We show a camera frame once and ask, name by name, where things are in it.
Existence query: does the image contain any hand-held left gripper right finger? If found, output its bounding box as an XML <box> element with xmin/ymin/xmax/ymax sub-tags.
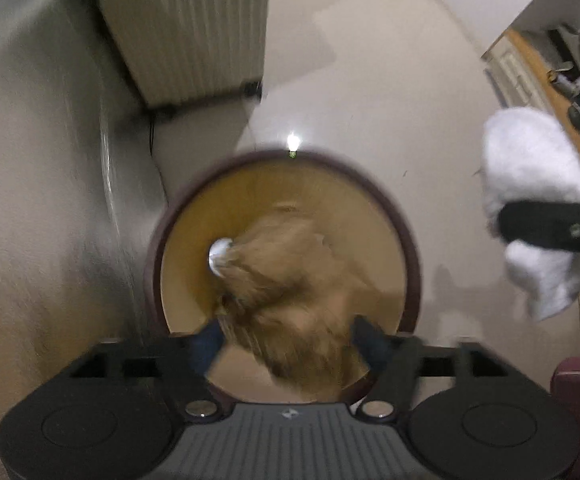
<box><xmin>352</xmin><ymin>317</ymin><xmax>514</xmax><ymax>419</ymax></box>

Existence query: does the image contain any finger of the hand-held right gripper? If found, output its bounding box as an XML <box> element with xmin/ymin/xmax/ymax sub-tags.
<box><xmin>499</xmin><ymin>199</ymin><xmax>580</xmax><ymax>264</ymax></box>

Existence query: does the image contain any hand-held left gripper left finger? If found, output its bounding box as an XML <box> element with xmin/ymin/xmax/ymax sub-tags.
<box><xmin>65</xmin><ymin>322</ymin><xmax>224</xmax><ymax>420</ymax></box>

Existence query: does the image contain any white tissue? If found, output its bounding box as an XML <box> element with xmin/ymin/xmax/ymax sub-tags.
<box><xmin>480</xmin><ymin>106</ymin><xmax>580</xmax><ymax>322</ymax></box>

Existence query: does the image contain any brown cardboard box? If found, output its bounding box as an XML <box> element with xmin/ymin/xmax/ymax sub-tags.
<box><xmin>214</xmin><ymin>209</ymin><xmax>377</xmax><ymax>402</ymax></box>

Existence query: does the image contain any yellow trash bin brown rim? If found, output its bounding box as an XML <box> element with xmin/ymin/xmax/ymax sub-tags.
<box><xmin>144</xmin><ymin>147</ymin><xmax>424</xmax><ymax>407</ymax></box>

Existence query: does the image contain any white ribbed suitcase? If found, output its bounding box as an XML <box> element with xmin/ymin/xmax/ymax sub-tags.
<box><xmin>89</xmin><ymin>0</ymin><xmax>267</xmax><ymax>112</ymax></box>

